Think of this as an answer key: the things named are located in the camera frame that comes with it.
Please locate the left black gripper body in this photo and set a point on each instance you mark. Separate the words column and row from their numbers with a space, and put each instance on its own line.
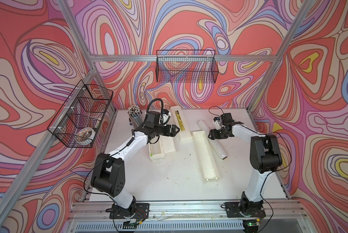
column 160, row 130

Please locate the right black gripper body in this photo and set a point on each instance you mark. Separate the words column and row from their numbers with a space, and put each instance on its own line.
column 223, row 134

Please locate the cream dispenser lid with label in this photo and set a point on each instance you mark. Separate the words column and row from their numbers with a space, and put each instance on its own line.
column 180, row 121

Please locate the cream wrap dispenser with label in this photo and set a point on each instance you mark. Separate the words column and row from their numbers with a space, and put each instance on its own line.
column 163, row 147

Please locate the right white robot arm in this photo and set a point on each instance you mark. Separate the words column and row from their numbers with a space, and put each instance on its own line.
column 265, row 158

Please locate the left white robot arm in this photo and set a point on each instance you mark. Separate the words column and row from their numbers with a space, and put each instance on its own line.
column 109, row 176

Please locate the cup of pencils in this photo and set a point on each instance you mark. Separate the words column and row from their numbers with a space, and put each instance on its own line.
column 135, row 116

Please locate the patterned bowl in basket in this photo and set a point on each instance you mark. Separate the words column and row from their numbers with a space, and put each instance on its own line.
column 85, row 136

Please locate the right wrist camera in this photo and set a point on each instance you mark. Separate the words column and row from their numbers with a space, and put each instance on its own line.
column 217, row 123

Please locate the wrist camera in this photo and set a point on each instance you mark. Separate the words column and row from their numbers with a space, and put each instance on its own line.
column 165, row 118
column 217, row 123

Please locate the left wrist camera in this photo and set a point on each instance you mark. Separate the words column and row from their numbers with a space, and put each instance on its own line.
column 165, row 118

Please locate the black wire basket back wall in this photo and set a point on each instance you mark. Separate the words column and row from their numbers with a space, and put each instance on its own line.
column 186, row 66

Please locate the black wire basket wall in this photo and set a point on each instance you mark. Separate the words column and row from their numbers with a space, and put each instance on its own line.
column 186, row 66
column 85, row 106

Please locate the black wire basket left wall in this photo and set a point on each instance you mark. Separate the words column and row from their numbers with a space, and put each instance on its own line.
column 85, row 106

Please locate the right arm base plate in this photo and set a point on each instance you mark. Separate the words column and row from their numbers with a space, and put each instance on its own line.
column 244, row 209

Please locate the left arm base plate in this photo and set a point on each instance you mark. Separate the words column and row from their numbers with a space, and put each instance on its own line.
column 136, row 211

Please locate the aluminium rail at front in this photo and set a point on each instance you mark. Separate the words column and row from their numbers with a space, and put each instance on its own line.
column 276, row 216

